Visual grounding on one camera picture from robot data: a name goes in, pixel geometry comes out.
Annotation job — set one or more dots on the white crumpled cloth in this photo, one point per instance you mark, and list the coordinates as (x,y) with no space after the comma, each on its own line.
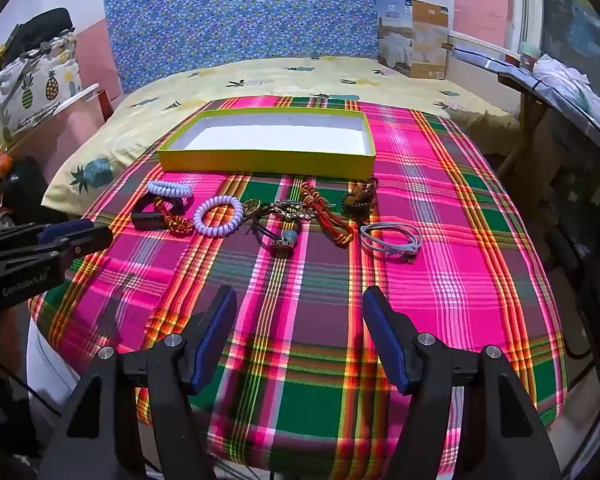
(570,85)

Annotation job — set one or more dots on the bedding package box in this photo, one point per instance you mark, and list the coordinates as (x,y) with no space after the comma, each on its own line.
(415,40)

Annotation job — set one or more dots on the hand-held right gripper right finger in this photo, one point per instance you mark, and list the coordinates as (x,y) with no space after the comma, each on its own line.
(387,345)

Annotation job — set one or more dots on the yellow pineapple bedsheet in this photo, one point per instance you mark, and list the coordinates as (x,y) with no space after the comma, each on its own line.
(280,77)

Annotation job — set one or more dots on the black bag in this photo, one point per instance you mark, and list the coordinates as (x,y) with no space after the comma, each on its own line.
(40,30)

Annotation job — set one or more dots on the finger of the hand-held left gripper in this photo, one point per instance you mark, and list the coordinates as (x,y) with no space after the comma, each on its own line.
(87,242)
(55,233)

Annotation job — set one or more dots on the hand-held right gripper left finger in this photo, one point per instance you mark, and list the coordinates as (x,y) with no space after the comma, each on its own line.
(215,340)

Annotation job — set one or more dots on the pink bedside cabinet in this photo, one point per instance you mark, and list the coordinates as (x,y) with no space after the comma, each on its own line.
(65,127)

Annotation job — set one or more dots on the teal and red cup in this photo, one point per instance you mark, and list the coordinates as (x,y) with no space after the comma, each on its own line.
(530,57)

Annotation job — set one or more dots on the yellow cardboard box tray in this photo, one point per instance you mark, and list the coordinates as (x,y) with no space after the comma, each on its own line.
(260,160)

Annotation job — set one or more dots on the pineapple print pillow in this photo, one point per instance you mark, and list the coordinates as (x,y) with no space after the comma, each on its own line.
(40,85)

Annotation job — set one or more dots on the blue floral headboard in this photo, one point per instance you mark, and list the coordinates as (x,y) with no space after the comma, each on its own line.
(255,10)

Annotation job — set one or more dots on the blue covered ironing board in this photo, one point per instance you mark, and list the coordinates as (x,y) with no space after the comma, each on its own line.
(485,62)

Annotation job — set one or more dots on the black fitness band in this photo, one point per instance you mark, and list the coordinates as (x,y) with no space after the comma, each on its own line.
(142,220)

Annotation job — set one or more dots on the pink plaid cloth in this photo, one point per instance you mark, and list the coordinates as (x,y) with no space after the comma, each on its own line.
(455,260)

